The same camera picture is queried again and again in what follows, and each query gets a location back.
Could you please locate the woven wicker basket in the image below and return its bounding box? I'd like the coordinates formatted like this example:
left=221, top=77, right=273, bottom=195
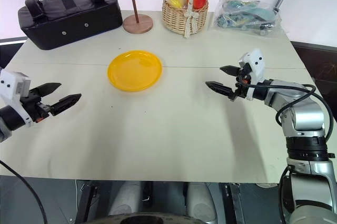
left=161, top=0, right=210, bottom=39

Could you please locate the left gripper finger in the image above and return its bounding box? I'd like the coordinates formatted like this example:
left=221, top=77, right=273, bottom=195
left=49, top=93, right=83, bottom=117
left=32, top=82, right=62, bottom=97

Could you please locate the yellow plastic plate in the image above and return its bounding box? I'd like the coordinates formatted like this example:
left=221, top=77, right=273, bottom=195
left=107, top=49, right=164, bottom=94

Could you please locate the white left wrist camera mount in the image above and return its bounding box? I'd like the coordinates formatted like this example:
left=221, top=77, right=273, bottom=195
left=0, top=68, right=35, bottom=128

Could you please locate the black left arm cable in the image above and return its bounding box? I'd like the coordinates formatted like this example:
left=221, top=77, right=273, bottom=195
left=0, top=159, right=52, bottom=224

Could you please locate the black strut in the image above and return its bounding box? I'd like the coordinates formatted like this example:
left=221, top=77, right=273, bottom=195
left=220, top=182, right=244, bottom=224
left=75, top=181, right=98, bottom=224

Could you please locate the black padded case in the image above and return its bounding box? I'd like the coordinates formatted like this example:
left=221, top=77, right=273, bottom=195
left=17, top=0, right=124, bottom=51

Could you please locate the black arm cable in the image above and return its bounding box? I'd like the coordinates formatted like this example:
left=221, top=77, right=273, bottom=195
left=0, top=159, right=52, bottom=224
left=243, top=80, right=334, bottom=144

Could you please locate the clear bag of blue items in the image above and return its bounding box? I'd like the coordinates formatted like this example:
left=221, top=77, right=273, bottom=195
left=212, top=0, right=283, bottom=37

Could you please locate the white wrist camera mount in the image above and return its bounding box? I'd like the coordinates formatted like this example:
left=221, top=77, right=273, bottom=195
left=0, top=68, right=35, bottom=128
left=237, top=48, right=265, bottom=101

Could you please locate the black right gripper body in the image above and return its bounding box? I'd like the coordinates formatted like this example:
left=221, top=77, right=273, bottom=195
left=228, top=62, right=253, bottom=103

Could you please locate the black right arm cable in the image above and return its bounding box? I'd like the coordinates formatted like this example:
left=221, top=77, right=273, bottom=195
left=243, top=80, right=334, bottom=144

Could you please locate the wooden stand with pole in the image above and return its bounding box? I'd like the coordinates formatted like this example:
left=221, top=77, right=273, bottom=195
left=122, top=0, right=154, bottom=34

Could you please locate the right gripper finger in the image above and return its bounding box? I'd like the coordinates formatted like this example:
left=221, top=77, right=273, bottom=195
left=205, top=81, right=234, bottom=99
left=219, top=65, right=242, bottom=77

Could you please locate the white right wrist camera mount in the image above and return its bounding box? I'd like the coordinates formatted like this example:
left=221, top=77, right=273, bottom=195
left=237, top=48, right=265, bottom=101

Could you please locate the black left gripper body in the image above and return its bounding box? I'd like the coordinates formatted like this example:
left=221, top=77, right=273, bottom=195
left=20, top=88, right=52, bottom=124

